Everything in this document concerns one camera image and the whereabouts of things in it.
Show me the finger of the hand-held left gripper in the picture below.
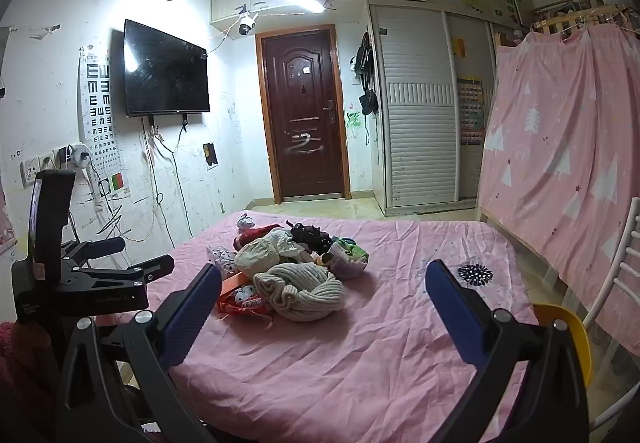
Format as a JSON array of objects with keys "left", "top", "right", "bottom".
[
  {"left": 90, "top": 255, "right": 176, "bottom": 295},
  {"left": 61, "top": 236, "right": 127, "bottom": 270}
]

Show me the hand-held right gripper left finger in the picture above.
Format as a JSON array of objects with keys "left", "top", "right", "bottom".
[{"left": 55, "top": 263, "right": 223, "bottom": 443}]

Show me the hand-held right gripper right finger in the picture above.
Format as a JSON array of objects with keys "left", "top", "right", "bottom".
[{"left": 425, "top": 259, "right": 591, "bottom": 443}]

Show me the black lace cloth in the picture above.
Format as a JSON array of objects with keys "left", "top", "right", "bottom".
[{"left": 288, "top": 221, "right": 334, "bottom": 254}]

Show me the person's left forearm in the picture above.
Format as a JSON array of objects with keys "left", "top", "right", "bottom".
[{"left": 0, "top": 320, "right": 68, "bottom": 443}]

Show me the red orange snack packet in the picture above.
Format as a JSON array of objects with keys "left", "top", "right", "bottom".
[{"left": 216, "top": 272, "right": 275, "bottom": 320}]

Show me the white printed packet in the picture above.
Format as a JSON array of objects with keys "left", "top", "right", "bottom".
[{"left": 205, "top": 244, "right": 239, "bottom": 275}]

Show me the white plug adapter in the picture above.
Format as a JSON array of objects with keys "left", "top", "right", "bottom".
[{"left": 67, "top": 145, "right": 94, "bottom": 172}]

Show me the cream crumpled cloth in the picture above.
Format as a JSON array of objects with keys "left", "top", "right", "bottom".
[{"left": 234, "top": 228, "right": 312, "bottom": 274}]

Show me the red cloth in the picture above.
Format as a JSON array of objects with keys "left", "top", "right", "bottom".
[{"left": 234, "top": 223, "right": 282, "bottom": 250}]

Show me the cream knitted sweater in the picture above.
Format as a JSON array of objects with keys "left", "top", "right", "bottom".
[{"left": 252, "top": 263, "right": 347, "bottom": 323}]

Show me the yellow plastic chair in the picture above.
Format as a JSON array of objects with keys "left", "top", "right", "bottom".
[{"left": 532, "top": 302, "right": 594, "bottom": 390}]

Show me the eye chart poster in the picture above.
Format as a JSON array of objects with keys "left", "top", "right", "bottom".
[{"left": 78, "top": 44, "right": 124, "bottom": 200}]

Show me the pink bedsheet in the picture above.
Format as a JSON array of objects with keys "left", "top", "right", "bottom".
[{"left": 97, "top": 210, "right": 543, "bottom": 443}]

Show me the green colourful sock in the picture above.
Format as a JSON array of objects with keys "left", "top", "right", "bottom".
[{"left": 320, "top": 235, "right": 370, "bottom": 280}]

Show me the white metal chair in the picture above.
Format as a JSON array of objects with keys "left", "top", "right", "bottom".
[{"left": 581, "top": 196, "right": 640, "bottom": 426}]

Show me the white louvered wardrobe door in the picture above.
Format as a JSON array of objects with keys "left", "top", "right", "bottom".
[{"left": 371, "top": 5, "right": 459, "bottom": 210}]

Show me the pink tree print curtain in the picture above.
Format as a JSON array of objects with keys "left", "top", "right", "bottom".
[{"left": 476, "top": 20, "right": 640, "bottom": 325}]

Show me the brown wooden door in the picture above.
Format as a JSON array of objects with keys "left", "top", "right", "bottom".
[{"left": 254, "top": 24, "right": 353, "bottom": 204}]

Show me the small black hanging bag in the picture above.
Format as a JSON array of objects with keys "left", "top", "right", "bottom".
[{"left": 358, "top": 88, "right": 380, "bottom": 117}]

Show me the plain white wardrobe door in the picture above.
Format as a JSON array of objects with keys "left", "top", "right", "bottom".
[{"left": 445, "top": 12, "right": 497, "bottom": 202}]

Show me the white wall outlet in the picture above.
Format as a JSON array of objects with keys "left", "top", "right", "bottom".
[{"left": 19, "top": 152, "right": 57, "bottom": 187}]

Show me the black hanging cable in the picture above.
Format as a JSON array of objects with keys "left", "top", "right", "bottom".
[{"left": 142, "top": 115, "right": 195, "bottom": 245}]

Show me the black wall television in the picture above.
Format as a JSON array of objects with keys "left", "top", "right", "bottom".
[{"left": 123, "top": 18, "right": 211, "bottom": 118}]

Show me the colourful grid wall poster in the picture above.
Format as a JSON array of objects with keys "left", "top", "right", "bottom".
[{"left": 455, "top": 75, "right": 485, "bottom": 148}]

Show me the white security camera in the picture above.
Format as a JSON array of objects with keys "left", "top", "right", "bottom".
[{"left": 234, "top": 4, "right": 261, "bottom": 38}]

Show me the wooden bunk bed frame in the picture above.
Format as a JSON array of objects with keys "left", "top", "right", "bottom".
[{"left": 492, "top": 0, "right": 640, "bottom": 50}]

